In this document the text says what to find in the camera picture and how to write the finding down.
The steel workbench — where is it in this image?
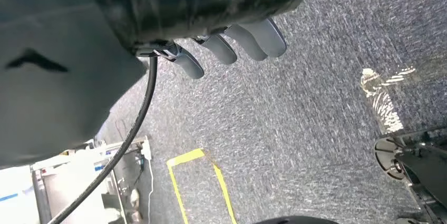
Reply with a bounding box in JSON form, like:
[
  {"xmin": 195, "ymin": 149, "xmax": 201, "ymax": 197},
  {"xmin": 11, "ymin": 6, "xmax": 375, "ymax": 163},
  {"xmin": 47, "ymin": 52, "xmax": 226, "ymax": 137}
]
[{"xmin": 30, "ymin": 135, "xmax": 153, "ymax": 224}]

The white power strip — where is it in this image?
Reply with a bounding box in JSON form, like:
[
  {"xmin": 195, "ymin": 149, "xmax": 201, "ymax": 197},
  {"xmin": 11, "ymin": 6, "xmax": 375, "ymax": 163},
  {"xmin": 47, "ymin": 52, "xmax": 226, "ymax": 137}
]
[{"xmin": 140, "ymin": 137, "xmax": 153, "ymax": 161}]

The yellow floor tape square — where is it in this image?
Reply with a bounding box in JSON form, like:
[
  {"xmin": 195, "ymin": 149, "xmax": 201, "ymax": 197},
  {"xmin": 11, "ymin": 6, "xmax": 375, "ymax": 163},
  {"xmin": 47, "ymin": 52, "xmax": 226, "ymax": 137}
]
[{"xmin": 166, "ymin": 148, "xmax": 238, "ymax": 224}]

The robot's black leg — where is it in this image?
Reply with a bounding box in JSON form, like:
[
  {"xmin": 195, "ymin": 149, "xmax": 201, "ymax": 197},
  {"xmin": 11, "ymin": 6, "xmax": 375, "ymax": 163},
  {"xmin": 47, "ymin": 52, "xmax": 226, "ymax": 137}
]
[{"xmin": 254, "ymin": 215, "xmax": 340, "ymax": 224}]

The chrome stanchion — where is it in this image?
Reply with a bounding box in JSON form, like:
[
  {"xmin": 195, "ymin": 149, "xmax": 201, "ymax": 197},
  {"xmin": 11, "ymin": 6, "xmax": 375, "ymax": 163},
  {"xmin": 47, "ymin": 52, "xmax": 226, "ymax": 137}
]
[{"xmin": 373, "ymin": 126, "xmax": 447, "ymax": 224}]

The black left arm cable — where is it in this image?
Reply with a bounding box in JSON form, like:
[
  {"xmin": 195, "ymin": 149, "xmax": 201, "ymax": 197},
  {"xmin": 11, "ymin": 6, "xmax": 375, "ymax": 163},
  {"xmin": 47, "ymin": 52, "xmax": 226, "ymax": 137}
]
[{"xmin": 47, "ymin": 56, "xmax": 159, "ymax": 224}]

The white power cable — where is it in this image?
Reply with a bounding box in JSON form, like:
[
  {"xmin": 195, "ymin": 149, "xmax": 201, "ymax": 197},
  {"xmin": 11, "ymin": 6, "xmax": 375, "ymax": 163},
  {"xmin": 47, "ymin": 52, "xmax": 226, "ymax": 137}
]
[{"xmin": 147, "ymin": 159, "xmax": 155, "ymax": 224}]

